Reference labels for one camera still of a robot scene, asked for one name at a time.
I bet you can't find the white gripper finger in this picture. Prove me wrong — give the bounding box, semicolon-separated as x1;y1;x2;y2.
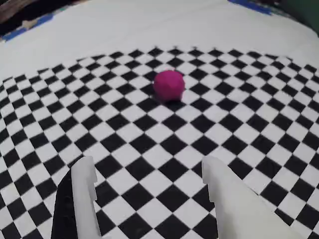
201;156;304;239

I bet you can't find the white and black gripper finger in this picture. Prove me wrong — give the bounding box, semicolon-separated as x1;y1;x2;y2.
50;156;102;239

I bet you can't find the pink faceted ball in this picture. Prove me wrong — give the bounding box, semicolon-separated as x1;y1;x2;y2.
153;70;186;104

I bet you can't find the checkered print white sheet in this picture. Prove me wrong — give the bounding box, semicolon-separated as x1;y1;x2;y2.
0;0;319;239

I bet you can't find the blue tape strip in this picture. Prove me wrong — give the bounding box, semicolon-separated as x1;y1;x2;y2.
4;11;56;43
227;0;275;16

